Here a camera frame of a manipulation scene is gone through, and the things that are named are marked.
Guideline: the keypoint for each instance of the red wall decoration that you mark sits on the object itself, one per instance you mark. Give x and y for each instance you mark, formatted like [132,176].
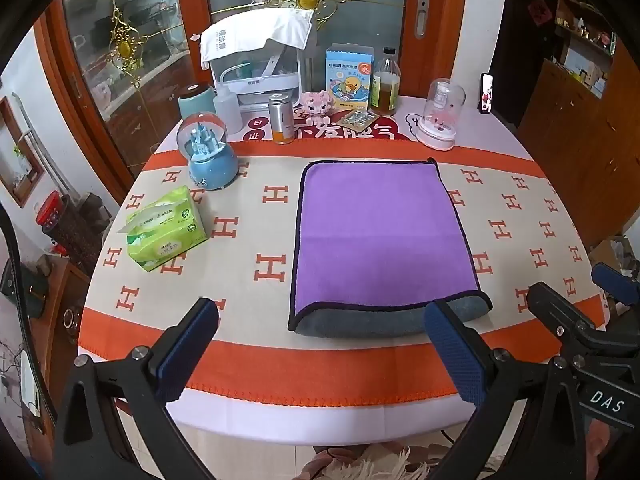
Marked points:
[540,12]

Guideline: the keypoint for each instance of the purple and grey towel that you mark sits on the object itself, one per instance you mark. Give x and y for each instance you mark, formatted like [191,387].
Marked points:
[375,235]

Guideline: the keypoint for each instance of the orange patterned table blanket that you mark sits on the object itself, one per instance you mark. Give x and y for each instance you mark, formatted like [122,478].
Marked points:
[250,255]

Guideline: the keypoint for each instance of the wooden side cabinet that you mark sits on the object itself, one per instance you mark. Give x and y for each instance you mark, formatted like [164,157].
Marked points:
[45,305]

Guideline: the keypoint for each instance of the wooden framed picture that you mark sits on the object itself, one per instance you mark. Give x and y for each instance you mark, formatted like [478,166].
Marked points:
[15,155]

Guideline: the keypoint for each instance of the white plastic squeeze bottle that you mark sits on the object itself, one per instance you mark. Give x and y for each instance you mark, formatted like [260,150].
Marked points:
[227,110]

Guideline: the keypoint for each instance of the white clear countertop appliance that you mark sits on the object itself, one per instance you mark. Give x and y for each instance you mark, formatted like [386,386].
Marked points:
[260,72]

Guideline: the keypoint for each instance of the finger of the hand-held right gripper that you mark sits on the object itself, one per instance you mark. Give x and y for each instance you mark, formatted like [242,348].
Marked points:
[555,310]
[617,285]

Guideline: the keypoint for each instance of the blue duck print box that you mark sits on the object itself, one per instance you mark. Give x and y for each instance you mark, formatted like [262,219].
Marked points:
[349,77]

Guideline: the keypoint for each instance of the pink block toy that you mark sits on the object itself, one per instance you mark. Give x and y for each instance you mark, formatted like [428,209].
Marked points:
[316,102]

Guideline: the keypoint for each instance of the wooden wall shelf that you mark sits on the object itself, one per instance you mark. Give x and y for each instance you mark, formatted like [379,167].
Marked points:
[585,35]

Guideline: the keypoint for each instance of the blue castle snow globe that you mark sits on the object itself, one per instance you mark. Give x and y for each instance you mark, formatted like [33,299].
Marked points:
[207,155]

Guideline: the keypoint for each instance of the black smartphone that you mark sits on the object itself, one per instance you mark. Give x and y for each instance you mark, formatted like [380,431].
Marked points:
[486,92]

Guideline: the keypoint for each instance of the green tissue pack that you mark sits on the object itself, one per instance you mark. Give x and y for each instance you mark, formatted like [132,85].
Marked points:
[167,232]

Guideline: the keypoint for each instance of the cardboard box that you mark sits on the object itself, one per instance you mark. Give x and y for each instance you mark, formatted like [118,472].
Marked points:
[612,250]

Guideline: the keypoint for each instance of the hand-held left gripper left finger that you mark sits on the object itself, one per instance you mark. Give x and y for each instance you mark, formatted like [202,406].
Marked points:
[186,357]

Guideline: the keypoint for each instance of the wooden glass sliding door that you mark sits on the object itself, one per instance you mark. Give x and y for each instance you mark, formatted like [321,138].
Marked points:
[320,10]
[125,60]

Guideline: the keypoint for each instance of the silver and orange can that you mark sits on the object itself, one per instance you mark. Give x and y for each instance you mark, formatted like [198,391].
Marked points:
[281,119]

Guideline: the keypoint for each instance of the glass bottle with yellow liquid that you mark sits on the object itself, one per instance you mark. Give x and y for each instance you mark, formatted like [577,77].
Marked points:
[385,85]

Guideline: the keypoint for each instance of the white cloth cover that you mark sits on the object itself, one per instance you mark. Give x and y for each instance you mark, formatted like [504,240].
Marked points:
[250,32]

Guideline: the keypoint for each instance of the mint green cylinder humidifier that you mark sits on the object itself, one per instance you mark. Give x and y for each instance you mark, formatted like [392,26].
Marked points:
[195,100]

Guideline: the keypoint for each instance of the glass dome with pink base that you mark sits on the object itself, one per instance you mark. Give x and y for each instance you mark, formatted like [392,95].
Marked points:
[441,115]

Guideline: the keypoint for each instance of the red lid jar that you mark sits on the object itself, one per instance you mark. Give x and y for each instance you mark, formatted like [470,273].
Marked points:
[51,210]

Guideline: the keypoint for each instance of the fluffy beige clothing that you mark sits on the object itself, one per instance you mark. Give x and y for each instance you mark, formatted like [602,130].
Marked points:
[380,462]

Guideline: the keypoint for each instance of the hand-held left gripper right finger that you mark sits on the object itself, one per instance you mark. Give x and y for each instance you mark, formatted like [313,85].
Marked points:
[457,355]

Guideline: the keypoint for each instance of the pill blister pack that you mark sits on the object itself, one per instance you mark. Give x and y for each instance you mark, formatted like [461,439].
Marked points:
[356,120]

